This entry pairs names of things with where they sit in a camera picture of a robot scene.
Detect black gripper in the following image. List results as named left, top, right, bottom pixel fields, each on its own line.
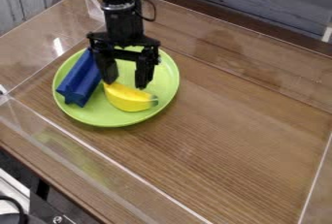
left=86, top=2, right=160, bottom=89

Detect yellow toy banana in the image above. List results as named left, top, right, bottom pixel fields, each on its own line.
left=103, top=82, right=157, bottom=112

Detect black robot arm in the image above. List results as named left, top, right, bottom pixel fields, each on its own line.
left=86, top=0, right=160, bottom=89

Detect green round plate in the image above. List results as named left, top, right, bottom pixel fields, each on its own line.
left=52, top=48, right=180, bottom=127

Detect blue star-shaped block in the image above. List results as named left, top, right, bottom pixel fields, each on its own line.
left=56, top=48, right=101, bottom=108

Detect black device with knob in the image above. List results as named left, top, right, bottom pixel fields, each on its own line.
left=26, top=193, right=82, bottom=224

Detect clear acrylic enclosure wall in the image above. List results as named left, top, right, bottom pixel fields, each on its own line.
left=0, top=0, right=332, bottom=224

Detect black cable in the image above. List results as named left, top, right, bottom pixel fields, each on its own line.
left=0, top=195, right=28, bottom=224

